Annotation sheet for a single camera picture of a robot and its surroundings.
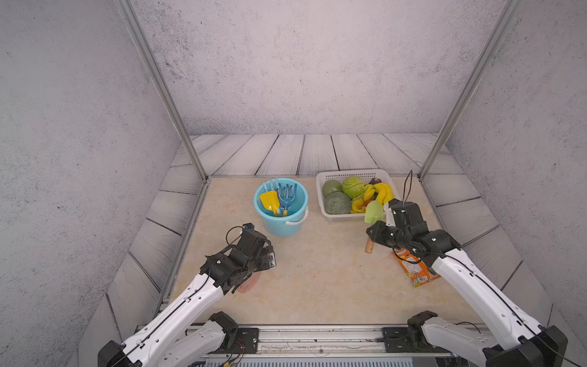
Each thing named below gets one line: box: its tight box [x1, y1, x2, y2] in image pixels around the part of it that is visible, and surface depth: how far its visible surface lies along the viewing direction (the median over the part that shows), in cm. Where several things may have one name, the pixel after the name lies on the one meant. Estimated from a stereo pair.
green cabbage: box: [341, 175, 366, 200], surface depth 101 cm
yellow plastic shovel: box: [259, 190, 281, 215], surface depth 96 cm
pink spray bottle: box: [237, 271, 262, 294], surface depth 86 cm
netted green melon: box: [324, 191, 351, 215], surface depth 98 cm
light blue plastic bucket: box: [253, 177, 310, 238], surface depth 94 cm
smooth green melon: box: [322, 179, 343, 198], surface depth 109 cm
